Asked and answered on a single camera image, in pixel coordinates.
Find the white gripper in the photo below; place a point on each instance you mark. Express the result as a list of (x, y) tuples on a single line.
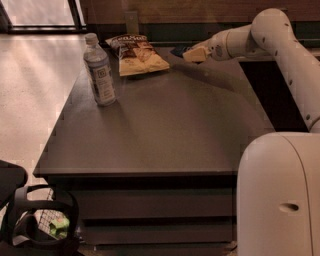
[(216, 50)]

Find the dark blue rxbar wrapper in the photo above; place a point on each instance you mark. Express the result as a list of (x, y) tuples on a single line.
[(178, 51)]

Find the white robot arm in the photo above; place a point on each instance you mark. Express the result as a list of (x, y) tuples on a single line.
[(278, 182)]

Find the brown and yellow chip bag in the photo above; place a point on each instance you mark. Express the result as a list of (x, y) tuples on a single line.
[(136, 55)]

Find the clear plastic water bottle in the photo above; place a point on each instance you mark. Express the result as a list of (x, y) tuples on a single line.
[(99, 71)]

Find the grey drawer cabinet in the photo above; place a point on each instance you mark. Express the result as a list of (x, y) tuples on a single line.
[(154, 174)]

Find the green crumpled packet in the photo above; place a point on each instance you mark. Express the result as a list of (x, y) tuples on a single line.
[(58, 228)]

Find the black office chair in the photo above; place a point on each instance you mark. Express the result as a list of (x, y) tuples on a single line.
[(21, 204)]

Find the wire mesh basket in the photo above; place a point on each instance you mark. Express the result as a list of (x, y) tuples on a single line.
[(47, 215)]

